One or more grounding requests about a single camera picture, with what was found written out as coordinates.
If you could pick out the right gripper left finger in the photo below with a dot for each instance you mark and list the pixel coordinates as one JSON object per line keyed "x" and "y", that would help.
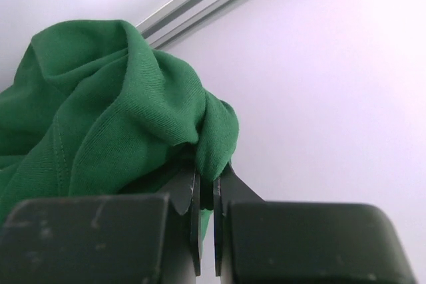
{"x": 133, "y": 238}

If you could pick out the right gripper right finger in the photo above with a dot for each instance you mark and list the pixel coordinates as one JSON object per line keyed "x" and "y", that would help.
{"x": 259, "y": 241}

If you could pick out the green t shirt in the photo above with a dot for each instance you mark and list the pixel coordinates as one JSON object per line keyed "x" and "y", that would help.
{"x": 94, "y": 110}

